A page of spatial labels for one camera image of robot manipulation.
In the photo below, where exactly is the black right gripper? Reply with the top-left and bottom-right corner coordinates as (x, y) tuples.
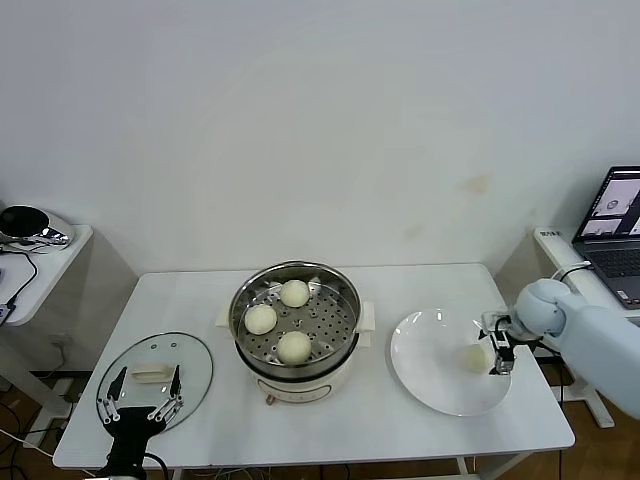
(476, 309), (522, 377)

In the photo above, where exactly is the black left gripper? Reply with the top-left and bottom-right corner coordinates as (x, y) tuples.
(95, 364), (186, 465)

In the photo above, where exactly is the white steamed baozi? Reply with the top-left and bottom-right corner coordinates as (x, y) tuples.
(279, 279), (311, 308)
(244, 304), (279, 335)
(277, 330), (313, 365)
(459, 344), (495, 375)

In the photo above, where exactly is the round glass pot lid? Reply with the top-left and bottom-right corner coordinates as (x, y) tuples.
(96, 332), (215, 439)

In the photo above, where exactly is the perforated steel steamer basket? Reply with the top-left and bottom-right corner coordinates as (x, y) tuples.
(229, 259), (362, 369)

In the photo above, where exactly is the round white plate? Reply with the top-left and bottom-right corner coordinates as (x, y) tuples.
(390, 308), (514, 419)

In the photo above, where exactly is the white work table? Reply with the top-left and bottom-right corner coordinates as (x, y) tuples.
(52, 264), (576, 471)

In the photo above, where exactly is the white side table with laptop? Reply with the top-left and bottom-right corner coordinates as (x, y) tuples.
(532, 227), (640, 431)

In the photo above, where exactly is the grey open laptop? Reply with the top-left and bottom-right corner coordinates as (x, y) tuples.
(571, 167), (640, 312)

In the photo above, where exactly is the white side table with device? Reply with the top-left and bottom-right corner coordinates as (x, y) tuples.
(0, 223), (96, 419)

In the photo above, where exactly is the cream electric cooking pot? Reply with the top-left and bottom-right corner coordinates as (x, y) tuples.
(215, 301), (377, 407)

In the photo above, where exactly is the chrome and black device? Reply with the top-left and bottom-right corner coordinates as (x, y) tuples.
(0, 204), (77, 256)

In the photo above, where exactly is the white laptop cable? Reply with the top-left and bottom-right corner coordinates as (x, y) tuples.
(549, 262), (592, 284)

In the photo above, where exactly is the thin black device cable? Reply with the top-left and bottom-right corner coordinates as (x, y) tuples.
(0, 248), (40, 309)

